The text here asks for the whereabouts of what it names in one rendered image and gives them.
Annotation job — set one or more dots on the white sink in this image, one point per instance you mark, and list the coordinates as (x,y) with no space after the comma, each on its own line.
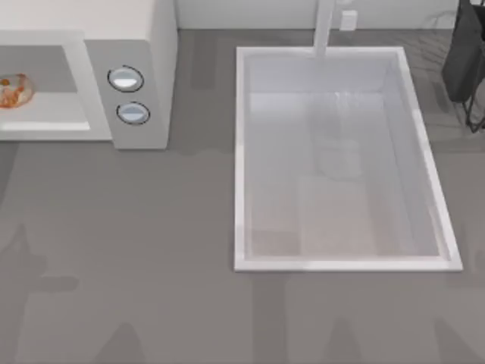
(341,170)

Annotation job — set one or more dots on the round grey microwave knob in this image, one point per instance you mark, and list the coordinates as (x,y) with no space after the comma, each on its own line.
(133,113)
(125,79)

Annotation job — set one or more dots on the pale microwave oven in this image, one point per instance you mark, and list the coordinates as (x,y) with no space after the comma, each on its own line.
(159,76)

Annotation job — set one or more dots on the tall white tap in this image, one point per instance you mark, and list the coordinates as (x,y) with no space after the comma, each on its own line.
(323,26)

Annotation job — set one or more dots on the plate of orange food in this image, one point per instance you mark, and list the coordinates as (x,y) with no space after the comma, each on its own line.
(15,91)

